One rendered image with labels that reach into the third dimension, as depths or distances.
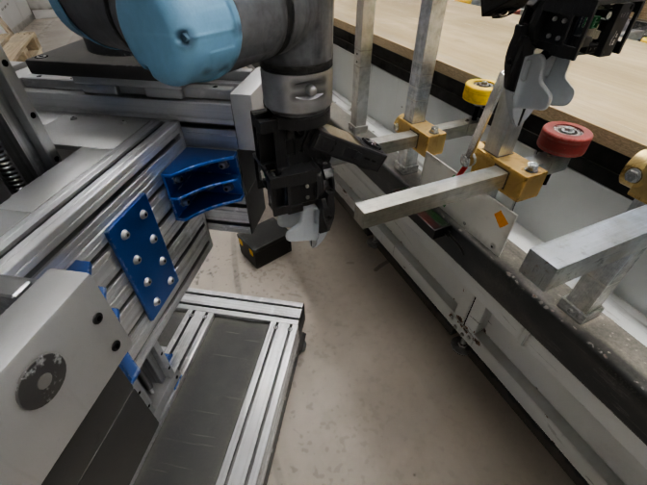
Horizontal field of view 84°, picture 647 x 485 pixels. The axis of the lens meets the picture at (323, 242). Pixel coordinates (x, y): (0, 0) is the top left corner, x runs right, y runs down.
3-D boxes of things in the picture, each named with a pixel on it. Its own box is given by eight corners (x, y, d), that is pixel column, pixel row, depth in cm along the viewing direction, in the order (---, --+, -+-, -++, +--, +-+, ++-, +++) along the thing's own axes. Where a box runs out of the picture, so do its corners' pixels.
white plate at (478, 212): (497, 257, 69) (515, 216, 63) (417, 189, 87) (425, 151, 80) (499, 257, 69) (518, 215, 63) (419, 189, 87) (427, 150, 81)
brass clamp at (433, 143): (422, 158, 81) (427, 137, 78) (390, 134, 91) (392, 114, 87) (444, 153, 83) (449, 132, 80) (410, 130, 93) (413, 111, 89)
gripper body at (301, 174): (257, 191, 49) (245, 101, 41) (315, 177, 52) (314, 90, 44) (275, 222, 44) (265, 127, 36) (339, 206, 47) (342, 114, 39)
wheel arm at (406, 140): (320, 173, 76) (320, 154, 73) (314, 165, 79) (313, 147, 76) (480, 136, 90) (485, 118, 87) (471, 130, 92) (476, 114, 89)
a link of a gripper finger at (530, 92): (526, 143, 45) (558, 63, 38) (491, 125, 49) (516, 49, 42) (545, 140, 45) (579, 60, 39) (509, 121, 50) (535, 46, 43)
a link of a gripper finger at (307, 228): (283, 254, 53) (278, 202, 47) (321, 243, 55) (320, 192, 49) (291, 268, 51) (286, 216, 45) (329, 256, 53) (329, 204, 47)
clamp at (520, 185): (516, 203, 62) (527, 177, 59) (462, 166, 71) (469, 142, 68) (539, 195, 64) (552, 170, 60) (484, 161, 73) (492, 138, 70)
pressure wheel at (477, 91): (488, 139, 86) (504, 89, 78) (453, 135, 88) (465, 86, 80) (487, 125, 91) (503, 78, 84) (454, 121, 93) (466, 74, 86)
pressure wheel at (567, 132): (545, 198, 67) (573, 140, 60) (512, 178, 73) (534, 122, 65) (575, 189, 70) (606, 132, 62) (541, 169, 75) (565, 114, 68)
